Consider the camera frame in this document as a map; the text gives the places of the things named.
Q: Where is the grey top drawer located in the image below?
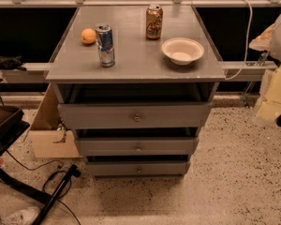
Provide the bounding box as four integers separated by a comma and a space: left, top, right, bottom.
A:
58, 102, 212, 129

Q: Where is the grey drawer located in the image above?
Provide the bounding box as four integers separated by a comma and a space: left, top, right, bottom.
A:
58, 102, 212, 129
86, 161, 190, 176
75, 138, 199, 156

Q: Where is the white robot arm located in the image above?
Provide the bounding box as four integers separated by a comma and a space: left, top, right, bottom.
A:
249, 13, 281, 127

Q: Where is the grey drawer cabinet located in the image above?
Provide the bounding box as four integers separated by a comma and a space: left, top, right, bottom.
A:
47, 6, 225, 165

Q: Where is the grey bottom drawer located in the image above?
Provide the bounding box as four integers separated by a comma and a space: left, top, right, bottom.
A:
86, 161, 190, 176

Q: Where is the grey middle drawer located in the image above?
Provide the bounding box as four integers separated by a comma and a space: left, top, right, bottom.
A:
75, 138, 199, 156

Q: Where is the white paper bowl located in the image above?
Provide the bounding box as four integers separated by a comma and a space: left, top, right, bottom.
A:
161, 37, 204, 66

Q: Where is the blue silver drink can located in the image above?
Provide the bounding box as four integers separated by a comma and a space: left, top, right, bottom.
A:
96, 23, 115, 68

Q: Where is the orange fruit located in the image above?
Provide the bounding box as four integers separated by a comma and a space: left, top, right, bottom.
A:
81, 28, 96, 45

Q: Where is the brown gold drink can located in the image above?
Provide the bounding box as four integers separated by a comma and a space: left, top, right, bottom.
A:
146, 5, 163, 39

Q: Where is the cardboard box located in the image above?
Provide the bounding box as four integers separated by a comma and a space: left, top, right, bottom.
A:
28, 85, 80, 158

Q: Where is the black stand with base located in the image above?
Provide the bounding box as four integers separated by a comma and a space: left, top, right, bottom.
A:
0, 106, 81, 225

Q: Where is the black bag on ledge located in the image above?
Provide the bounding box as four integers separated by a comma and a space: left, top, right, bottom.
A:
0, 56, 25, 70

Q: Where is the white sneaker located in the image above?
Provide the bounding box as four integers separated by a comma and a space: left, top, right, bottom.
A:
0, 206, 40, 225

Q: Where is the black floor cable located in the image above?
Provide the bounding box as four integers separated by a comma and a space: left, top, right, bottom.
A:
5, 149, 82, 225

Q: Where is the white hanging cable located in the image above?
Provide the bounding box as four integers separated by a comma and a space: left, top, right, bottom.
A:
224, 0, 254, 81

